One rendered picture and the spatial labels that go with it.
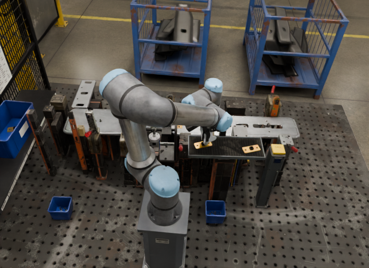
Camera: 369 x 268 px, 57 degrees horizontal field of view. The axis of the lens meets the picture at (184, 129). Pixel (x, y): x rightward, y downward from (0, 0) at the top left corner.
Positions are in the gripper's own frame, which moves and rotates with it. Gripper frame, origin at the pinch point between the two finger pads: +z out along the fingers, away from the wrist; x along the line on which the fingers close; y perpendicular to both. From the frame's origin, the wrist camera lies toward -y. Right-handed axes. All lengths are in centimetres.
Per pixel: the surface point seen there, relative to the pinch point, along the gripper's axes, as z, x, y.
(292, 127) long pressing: 18, 13, 63
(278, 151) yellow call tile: 1.9, -14.4, 33.6
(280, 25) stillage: 59, 205, 174
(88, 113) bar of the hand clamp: -3, 33, -51
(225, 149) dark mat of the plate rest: 1.9, -5.8, 9.3
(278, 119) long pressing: 18, 22, 58
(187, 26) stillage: 68, 247, 76
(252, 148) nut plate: 0.7, -10.1, 21.5
